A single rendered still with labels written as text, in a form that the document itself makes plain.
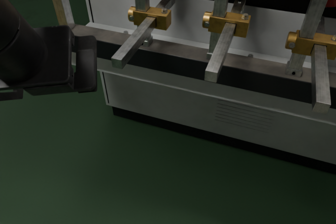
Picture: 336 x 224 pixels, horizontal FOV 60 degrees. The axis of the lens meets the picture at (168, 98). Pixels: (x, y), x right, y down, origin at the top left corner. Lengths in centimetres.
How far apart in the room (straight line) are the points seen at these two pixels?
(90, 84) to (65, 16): 85
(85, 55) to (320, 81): 58
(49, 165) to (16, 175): 15
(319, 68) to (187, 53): 41
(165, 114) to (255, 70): 72
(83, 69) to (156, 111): 124
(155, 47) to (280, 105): 48
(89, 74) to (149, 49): 71
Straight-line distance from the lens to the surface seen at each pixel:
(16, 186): 163
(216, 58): 73
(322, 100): 72
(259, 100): 107
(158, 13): 96
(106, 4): 131
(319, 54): 87
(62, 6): 114
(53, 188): 155
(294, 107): 108
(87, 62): 33
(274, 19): 113
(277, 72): 97
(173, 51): 101
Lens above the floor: 125
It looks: 42 degrees down
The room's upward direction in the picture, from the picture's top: straight up
